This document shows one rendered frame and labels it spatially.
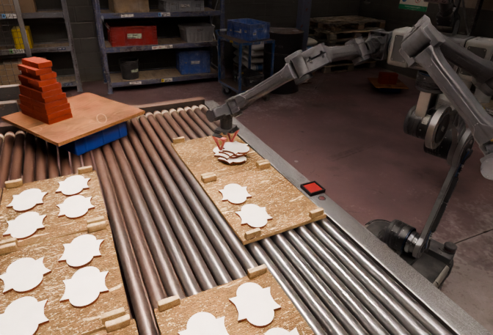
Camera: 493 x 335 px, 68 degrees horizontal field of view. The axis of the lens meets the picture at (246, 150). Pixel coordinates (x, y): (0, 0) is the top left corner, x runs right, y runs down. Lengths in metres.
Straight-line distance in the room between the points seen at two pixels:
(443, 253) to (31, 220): 2.12
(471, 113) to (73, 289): 1.21
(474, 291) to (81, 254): 2.28
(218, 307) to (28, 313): 0.49
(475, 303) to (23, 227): 2.40
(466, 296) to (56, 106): 2.55
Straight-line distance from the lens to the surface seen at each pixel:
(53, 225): 1.46
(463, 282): 2.82
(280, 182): 1.58
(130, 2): 5.71
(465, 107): 1.19
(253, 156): 1.76
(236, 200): 1.43
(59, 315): 1.16
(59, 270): 1.28
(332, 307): 1.15
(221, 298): 1.10
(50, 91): 1.99
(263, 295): 1.10
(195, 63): 6.02
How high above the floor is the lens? 1.77
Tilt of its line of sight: 27 degrees down
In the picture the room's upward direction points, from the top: 2 degrees clockwise
